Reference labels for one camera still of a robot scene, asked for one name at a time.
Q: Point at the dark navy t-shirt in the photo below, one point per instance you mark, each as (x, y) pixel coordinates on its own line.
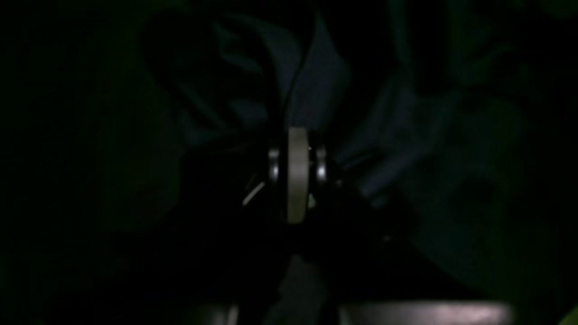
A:
(426, 128)

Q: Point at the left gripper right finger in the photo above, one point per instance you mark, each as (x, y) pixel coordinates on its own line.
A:
(319, 178)

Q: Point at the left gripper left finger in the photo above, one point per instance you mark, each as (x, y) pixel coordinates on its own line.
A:
(278, 177)

